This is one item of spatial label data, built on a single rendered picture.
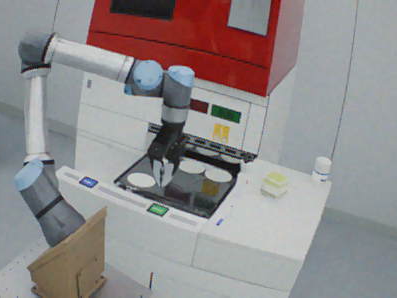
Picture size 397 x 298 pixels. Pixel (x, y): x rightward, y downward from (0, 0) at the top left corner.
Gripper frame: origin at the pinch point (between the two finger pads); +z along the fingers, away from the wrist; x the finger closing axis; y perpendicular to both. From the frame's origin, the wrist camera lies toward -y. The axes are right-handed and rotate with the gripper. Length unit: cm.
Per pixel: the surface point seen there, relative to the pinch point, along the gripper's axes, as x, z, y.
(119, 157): 37, 24, 52
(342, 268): -83, 106, 143
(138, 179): 17.2, 15.6, 25.6
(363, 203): -86, 85, 205
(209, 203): -9.6, 15.7, 25.2
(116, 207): 12.3, 11.1, -4.2
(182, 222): -8.8, 9.7, -1.5
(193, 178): 1.2, 15.7, 39.2
